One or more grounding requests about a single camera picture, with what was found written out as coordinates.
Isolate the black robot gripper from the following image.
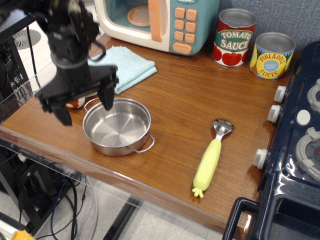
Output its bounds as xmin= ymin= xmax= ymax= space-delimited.
xmin=35 ymin=62 xmax=119 ymax=126

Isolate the stainless steel pot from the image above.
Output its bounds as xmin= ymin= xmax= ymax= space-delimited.
xmin=82 ymin=97 xmax=156 ymax=157

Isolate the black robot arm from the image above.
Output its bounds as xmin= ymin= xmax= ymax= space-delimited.
xmin=0 ymin=0 xmax=119 ymax=126

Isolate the plush brown mushroom toy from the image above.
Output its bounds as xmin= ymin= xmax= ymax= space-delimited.
xmin=65 ymin=92 xmax=97 ymax=109

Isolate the light blue folded cloth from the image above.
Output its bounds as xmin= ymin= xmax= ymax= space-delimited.
xmin=87 ymin=46 xmax=157 ymax=95

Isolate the clear acrylic table guard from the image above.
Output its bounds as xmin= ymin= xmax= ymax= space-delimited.
xmin=0 ymin=24 xmax=226 ymax=226

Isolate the toy microwave teal and cream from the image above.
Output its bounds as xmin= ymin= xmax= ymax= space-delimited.
xmin=94 ymin=0 xmax=220 ymax=56

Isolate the tomato sauce can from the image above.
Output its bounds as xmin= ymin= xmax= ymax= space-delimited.
xmin=212 ymin=8 xmax=257 ymax=67

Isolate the pineapple slices can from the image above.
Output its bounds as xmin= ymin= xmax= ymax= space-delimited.
xmin=249 ymin=32 xmax=296 ymax=80

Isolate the dark blue toy stove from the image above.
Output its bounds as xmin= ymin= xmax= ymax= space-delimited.
xmin=223 ymin=41 xmax=320 ymax=240

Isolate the black cable under table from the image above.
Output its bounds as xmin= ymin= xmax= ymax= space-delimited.
xmin=36 ymin=174 xmax=88 ymax=240

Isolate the black metal frame stand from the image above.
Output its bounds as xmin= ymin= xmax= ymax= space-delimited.
xmin=0 ymin=10 xmax=76 ymax=235

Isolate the blue cable under table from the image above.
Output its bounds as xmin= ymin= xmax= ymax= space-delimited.
xmin=49 ymin=178 xmax=78 ymax=240

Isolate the spoon with yellow-green handle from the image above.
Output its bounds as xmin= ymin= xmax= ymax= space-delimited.
xmin=192 ymin=119 xmax=234 ymax=198

